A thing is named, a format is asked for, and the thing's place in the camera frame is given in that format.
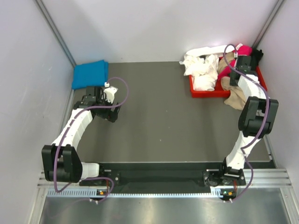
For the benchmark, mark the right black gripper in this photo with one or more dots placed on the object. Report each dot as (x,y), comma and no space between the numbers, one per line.
(232,82)

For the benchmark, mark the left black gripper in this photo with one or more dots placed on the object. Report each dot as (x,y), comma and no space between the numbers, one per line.
(110,115)

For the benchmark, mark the beige t shirt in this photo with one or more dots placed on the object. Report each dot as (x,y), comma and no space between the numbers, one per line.
(236,99)

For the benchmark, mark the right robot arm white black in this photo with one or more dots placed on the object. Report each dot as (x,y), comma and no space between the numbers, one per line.
(256,119)

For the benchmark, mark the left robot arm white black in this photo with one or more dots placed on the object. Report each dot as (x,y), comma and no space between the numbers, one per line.
(61,162)

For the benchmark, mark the red plastic bin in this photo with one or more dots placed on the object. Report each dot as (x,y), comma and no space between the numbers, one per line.
(218,91)

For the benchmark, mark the pink t shirt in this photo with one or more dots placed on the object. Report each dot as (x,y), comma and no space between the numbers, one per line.
(243,50)

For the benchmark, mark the black t shirt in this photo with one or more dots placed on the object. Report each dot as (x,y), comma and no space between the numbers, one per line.
(256,56)

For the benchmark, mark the white t shirt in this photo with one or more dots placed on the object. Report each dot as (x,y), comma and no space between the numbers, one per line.
(202,65)

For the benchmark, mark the folded blue t shirt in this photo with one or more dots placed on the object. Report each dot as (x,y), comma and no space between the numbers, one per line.
(90,74)

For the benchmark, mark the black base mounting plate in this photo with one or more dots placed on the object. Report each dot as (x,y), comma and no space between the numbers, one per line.
(165,177)

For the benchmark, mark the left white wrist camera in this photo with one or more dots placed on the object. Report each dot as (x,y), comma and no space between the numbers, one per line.
(109,94)

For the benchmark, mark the aluminium frame rail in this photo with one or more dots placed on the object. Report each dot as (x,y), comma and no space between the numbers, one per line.
(262,178)

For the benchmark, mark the grey slotted cable duct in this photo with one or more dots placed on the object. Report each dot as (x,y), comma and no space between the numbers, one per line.
(99,193)

